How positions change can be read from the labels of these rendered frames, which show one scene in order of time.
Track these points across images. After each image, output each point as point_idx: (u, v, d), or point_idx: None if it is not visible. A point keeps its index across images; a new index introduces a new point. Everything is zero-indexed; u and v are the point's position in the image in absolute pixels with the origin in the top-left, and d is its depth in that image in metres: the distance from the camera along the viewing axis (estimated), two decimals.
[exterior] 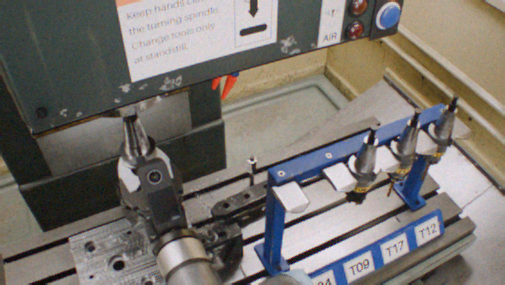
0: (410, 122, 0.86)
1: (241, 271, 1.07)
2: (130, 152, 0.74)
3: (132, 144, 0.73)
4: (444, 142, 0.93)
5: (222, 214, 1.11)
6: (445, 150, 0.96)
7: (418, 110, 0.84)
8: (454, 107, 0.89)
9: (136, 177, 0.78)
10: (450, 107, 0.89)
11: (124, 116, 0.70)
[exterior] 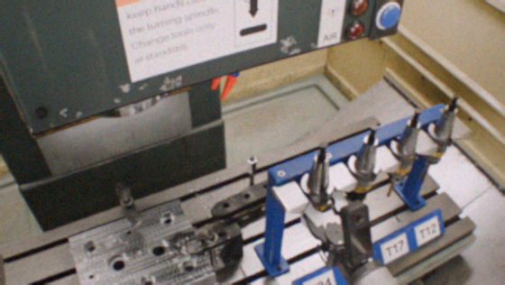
0: (410, 122, 0.86)
1: (241, 271, 1.07)
2: (315, 189, 0.83)
3: (319, 182, 0.82)
4: (444, 142, 0.93)
5: (222, 214, 1.11)
6: (445, 150, 0.96)
7: (418, 110, 0.84)
8: (454, 107, 0.89)
9: None
10: (450, 107, 0.89)
11: (317, 158, 0.79)
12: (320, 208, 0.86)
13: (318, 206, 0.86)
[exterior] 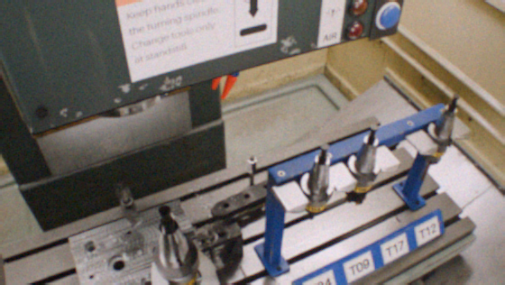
0: (161, 225, 0.56)
1: (241, 271, 1.07)
2: (315, 189, 0.83)
3: (319, 183, 0.82)
4: (444, 142, 0.93)
5: (222, 214, 1.11)
6: (445, 150, 0.96)
7: (165, 209, 0.54)
8: (454, 107, 0.89)
9: (312, 209, 0.87)
10: (450, 107, 0.89)
11: (318, 159, 0.79)
12: (319, 208, 0.86)
13: (318, 206, 0.86)
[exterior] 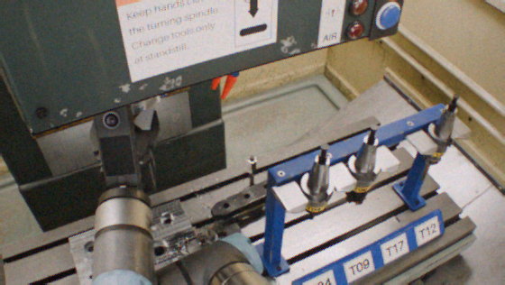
0: None
1: None
2: (315, 189, 0.83)
3: (319, 183, 0.82)
4: (444, 142, 0.93)
5: (222, 214, 1.11)
6: (445, 150, 0.96)
7: None
8: (454, 107, 0.89)
9: (312, 209, 0.87)
10: (450, 107, 0.89)
11: (318, 159, 0.79)
12: (319, 208, 0.86)
13: (318, 206, 0.86)
